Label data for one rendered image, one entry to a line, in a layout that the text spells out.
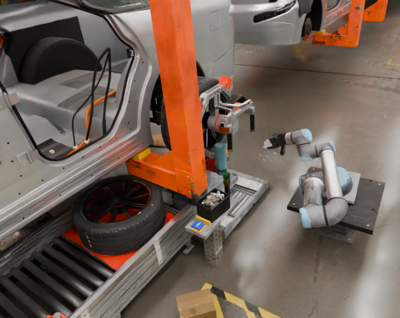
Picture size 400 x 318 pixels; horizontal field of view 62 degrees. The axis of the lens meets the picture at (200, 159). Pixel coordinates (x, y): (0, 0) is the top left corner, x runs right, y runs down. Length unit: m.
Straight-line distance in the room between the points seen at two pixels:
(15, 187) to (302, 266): 1.95
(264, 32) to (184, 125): 3.11
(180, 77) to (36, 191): 1.05
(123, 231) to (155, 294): 0.52
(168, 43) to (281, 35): 3.24
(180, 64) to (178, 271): 1.50
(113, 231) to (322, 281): 1.46
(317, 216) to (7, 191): 1.69
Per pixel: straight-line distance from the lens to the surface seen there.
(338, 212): 1.99
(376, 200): 2.85
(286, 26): 5.01
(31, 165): 2.10
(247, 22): 5.00
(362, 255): 2.82
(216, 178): 3.06
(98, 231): 2.34
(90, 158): 2.30
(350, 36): 5.91
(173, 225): 2.41
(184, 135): 2.11
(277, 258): 2.68
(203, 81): 2.54
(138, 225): 2.32
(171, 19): 1.88
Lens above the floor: 2.00
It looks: 32 degrees down
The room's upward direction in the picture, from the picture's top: 6 degrees counter-clockwise
